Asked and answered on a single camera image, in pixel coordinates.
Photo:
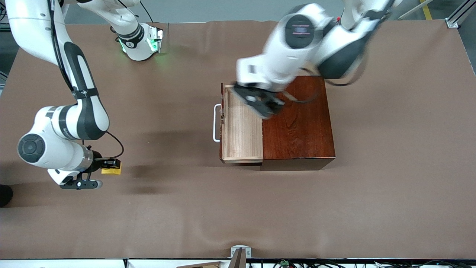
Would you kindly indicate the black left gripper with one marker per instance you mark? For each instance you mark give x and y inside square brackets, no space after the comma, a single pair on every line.
[272,105]

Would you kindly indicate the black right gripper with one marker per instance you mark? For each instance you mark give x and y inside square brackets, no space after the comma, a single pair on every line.
[97,165]

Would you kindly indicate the yellow block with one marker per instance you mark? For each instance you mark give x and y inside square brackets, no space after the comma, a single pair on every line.
[111,171]

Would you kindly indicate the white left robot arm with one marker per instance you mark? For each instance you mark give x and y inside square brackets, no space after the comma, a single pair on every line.
[297,48]

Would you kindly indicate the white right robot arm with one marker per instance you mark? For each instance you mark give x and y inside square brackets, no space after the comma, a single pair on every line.
[55,149]

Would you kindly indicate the dark brown wooden cabinet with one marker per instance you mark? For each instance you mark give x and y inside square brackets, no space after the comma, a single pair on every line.
[301,130]

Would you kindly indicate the brown table cloth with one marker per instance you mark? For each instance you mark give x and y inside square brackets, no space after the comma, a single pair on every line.
[260,208]

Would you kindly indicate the light wooden board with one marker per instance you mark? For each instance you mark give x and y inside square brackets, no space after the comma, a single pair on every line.
[202,265]

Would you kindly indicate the aluminium corner profile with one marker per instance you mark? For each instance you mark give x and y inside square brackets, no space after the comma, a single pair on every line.
[459,15]

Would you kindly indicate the grey metal clamp bracket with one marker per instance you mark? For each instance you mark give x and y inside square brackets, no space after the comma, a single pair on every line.
[240,252]

